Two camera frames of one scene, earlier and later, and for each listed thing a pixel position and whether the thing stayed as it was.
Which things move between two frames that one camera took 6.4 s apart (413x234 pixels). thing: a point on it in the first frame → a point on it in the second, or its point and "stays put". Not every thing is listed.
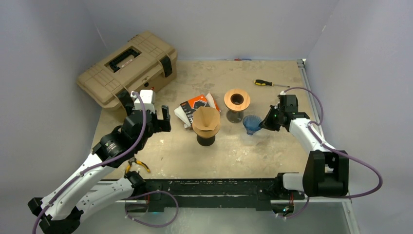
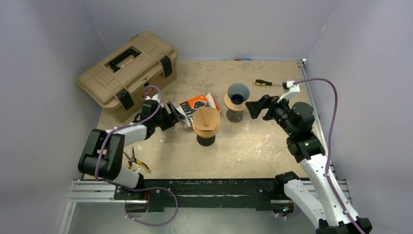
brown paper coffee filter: x=206 y=118 stays put
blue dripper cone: x=252 y=123 → x=238 y=93
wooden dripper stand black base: x=206 y=138 stays put
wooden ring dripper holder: x=236 y=100 stays put
